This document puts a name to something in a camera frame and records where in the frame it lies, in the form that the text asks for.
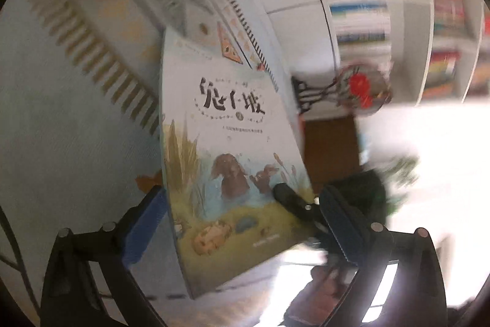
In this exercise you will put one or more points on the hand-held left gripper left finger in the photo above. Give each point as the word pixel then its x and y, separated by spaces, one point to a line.
pixel 143 227

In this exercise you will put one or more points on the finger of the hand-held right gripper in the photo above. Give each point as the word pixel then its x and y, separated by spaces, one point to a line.
pixel 294 202

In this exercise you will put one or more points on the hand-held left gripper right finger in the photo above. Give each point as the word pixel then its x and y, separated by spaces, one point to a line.
pixel 342 223

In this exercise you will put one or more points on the pale blue illustrated book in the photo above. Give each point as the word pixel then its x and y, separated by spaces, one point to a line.
pixel 229 143

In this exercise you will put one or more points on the row of white and blue books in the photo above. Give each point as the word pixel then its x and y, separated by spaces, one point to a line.
pixel 360 28

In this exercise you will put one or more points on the row of colourful shelf books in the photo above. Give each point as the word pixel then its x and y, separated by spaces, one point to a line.
pixel 446 13

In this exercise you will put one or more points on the person's right hand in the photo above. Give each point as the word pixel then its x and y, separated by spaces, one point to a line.
pixel 329 288

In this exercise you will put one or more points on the potted green plant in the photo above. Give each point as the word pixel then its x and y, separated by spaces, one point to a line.
pixel 402 173

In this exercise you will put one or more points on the brown wooden cabinet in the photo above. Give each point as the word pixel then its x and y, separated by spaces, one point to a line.
pixel 333 147

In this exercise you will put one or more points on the round embroidered fan on stand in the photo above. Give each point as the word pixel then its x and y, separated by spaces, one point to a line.
pixel 360 89

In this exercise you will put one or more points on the patterned woven mat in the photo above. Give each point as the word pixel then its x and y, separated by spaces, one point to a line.
pixel 115 24

